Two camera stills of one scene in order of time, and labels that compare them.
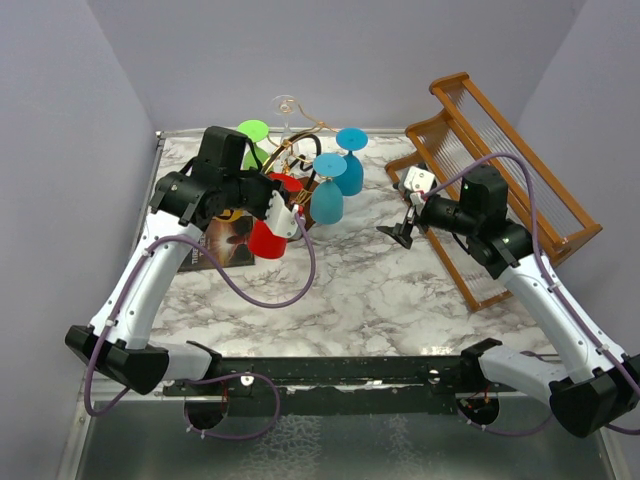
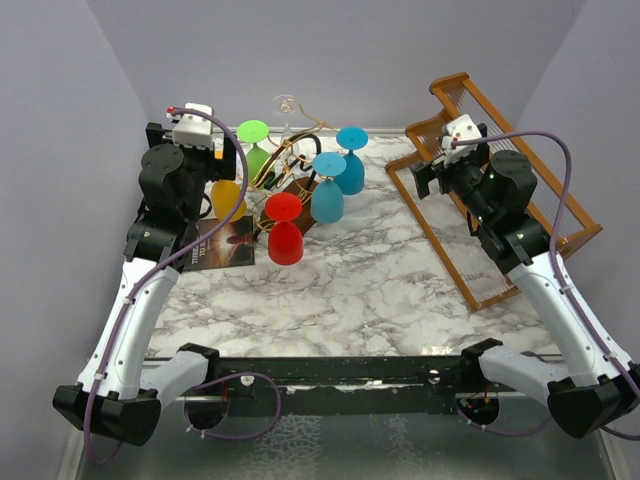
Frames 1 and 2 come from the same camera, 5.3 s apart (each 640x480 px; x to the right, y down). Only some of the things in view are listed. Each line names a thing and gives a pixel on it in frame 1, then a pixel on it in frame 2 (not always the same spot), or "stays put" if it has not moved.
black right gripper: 401,231 → 426,172
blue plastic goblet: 352,139 stays put
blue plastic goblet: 326,201 stays put
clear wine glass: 284,105 stays put
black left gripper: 270,185 → 220,168
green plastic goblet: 256,131 stays put
